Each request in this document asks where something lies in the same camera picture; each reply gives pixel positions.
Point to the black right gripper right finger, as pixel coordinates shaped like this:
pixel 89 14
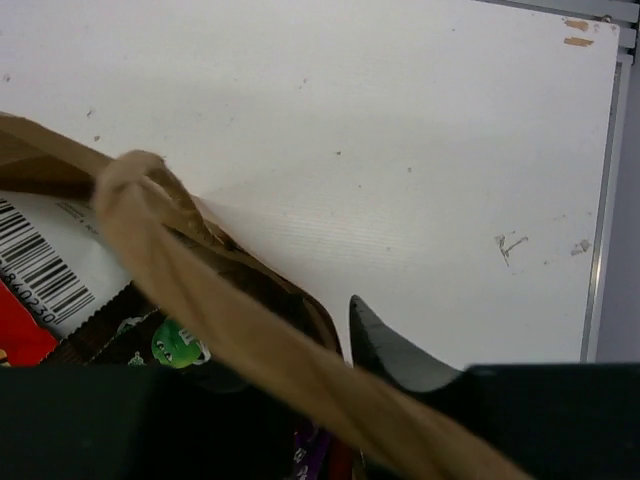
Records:
pixel 555 420

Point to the aluminium table edge frame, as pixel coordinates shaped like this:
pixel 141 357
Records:
pixel 625 16

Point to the brown paper bag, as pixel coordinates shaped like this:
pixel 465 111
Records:
pixel 141 206

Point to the red snack bag with barcode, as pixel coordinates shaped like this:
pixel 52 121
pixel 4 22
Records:
pixel 56 272

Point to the brown M&M's packet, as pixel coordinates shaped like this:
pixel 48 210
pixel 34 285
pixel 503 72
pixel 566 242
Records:
pixel 129 330

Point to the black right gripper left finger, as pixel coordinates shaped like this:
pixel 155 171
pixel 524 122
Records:
pixel 120 422

